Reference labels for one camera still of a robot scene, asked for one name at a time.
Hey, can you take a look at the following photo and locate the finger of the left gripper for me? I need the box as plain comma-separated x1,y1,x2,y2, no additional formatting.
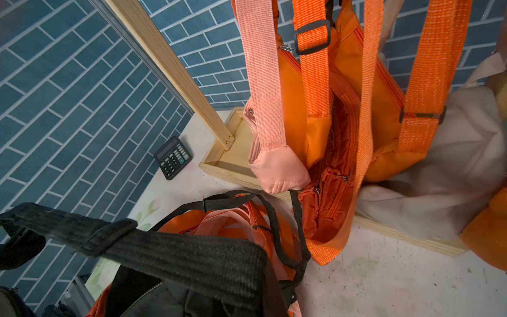
1,221,46,271

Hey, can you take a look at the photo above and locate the black sling bag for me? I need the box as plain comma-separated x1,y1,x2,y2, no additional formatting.
1,190,310,316

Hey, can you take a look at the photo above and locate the dark red-orange bag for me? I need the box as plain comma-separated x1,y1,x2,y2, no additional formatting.
86,203,289,316

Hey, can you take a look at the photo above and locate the large pink sling bag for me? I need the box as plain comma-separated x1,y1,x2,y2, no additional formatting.
189,203,302,316

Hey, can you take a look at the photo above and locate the orange bag behind black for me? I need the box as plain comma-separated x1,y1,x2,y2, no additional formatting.
293,1,472,265

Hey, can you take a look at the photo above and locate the beige sling bag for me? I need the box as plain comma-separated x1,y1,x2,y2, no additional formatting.
357,1,506,240

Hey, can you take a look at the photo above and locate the far right orange bag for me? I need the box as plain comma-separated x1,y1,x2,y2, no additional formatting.
459,186,506,271

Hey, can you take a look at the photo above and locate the black desk calculator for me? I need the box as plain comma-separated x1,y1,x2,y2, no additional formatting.
153,136,193,180

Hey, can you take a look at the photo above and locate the wooden hanging rack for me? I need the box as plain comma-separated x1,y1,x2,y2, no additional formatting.
104,1,468,265

